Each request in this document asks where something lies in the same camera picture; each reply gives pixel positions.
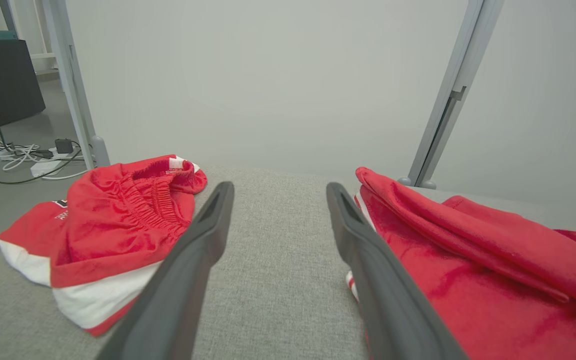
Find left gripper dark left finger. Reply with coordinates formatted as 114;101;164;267
95;181;236;360

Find red shorts white trim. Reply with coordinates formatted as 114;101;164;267
0;154;208;337

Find red jersey number 23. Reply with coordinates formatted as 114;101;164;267
345;166;576;360

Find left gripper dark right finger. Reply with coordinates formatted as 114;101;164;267
326;182;469;360

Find thin grey metal post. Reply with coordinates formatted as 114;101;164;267
0;0;20;37

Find white power strip with cables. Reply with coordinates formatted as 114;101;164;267
0;148;85;185

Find white cable bundle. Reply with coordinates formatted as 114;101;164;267
1;143;44;172

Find grey partition post two feet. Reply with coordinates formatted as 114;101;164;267
398;0;507;190

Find grey partition end frame leg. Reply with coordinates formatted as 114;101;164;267
42;0;112;169

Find black box cabinet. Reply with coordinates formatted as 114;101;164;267
0;39;47;137

